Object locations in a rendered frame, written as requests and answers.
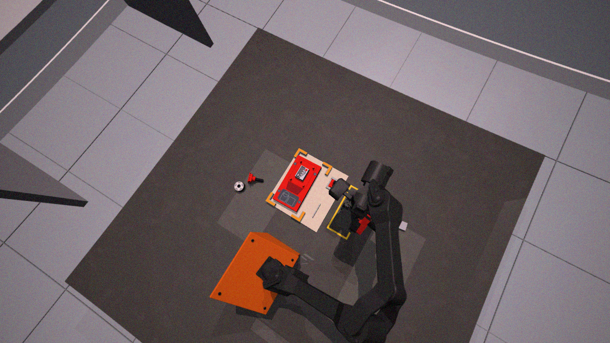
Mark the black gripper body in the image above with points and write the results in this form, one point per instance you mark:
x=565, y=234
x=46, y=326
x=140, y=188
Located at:
x=338, y=189

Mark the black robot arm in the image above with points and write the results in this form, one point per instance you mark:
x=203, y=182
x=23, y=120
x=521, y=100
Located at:
x=357, y=323

